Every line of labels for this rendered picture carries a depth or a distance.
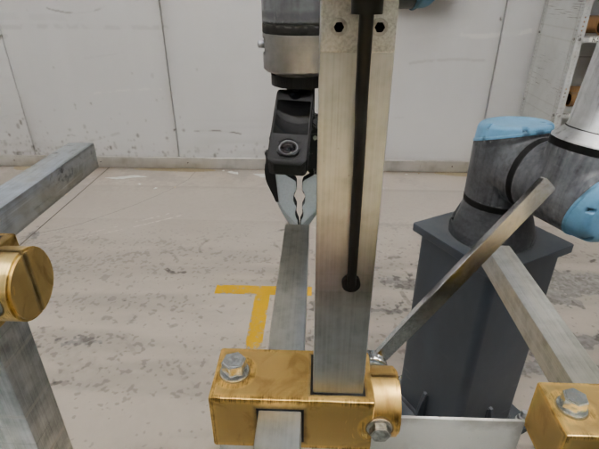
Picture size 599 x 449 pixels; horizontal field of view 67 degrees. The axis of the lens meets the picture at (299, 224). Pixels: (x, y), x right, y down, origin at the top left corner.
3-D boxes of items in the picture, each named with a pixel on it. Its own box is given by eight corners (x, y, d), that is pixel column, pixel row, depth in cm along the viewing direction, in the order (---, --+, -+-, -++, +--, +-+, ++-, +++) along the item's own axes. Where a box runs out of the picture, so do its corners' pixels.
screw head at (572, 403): (551, 395, 35) (554, 384, 34) (578, 395, 35) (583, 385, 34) (563, 419, 33) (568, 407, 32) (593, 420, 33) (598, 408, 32)
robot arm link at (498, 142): (501, 178, 112) (517, 106, 103) (558, 206, 98) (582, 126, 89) (449, 187, 107) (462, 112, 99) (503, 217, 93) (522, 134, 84)
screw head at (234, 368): (223, 360, 34) (222, 348, 34) (250, 361, 34) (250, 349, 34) (217, 381, 32) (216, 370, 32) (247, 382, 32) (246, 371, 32)
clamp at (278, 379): (225, 392, 38) (221, 346, 36) (388, 396, 38) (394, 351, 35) (211, 453, 33) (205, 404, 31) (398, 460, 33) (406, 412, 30)
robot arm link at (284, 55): (340, 36, 49) (251, 36, 50) (338, 82, 52) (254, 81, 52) (337, 28, 57) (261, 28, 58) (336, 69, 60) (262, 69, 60)
